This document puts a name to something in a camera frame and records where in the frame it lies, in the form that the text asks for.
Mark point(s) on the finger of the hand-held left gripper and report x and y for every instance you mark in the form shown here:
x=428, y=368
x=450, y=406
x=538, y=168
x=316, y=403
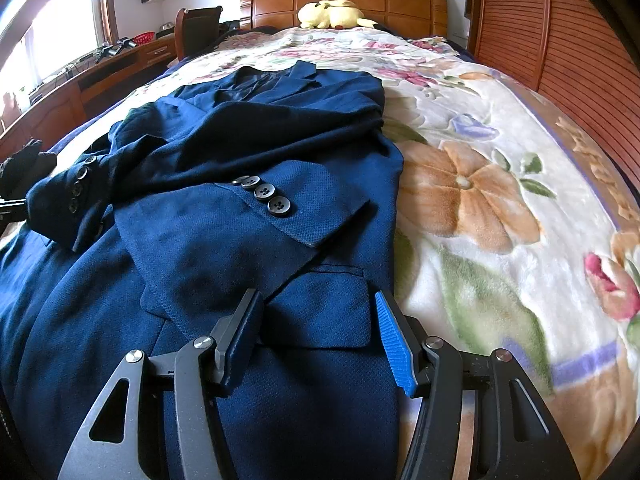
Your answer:
x=11, y=206

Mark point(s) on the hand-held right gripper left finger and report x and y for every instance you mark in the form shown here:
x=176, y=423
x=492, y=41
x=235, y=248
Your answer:
x=240, y=340

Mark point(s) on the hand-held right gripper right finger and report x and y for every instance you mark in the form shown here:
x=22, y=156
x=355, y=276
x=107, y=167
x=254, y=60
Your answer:
x=395, y=345

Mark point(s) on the navy blue blazer jacket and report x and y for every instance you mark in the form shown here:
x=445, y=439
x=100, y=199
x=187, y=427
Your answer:
x=225, y=240

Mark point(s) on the black garment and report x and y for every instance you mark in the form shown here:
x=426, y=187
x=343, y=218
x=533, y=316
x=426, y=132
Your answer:
x=25, y=165

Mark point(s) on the wooden desk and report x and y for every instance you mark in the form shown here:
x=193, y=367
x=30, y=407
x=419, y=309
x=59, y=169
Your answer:
x=65, y=105

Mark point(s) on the floral blanket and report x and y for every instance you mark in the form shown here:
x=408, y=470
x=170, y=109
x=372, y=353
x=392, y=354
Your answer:
x=500, y=210

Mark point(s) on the window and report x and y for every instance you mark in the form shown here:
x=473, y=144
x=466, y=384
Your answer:
x=55, y=25

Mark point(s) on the red basket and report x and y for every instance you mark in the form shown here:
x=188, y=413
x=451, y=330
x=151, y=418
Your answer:
x=144, y=38

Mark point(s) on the wooden chair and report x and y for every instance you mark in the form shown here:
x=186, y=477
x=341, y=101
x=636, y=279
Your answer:
x=200, y=30

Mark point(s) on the yellow plush toy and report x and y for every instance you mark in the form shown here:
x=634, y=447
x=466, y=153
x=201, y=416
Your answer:
x=330, y=15

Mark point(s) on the wooden bed headboard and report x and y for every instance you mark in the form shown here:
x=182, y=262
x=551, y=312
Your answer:
x=390, y=0

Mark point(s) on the wooden louvered wardrobe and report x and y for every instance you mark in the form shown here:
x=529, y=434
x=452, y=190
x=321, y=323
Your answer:
x=575, y=50

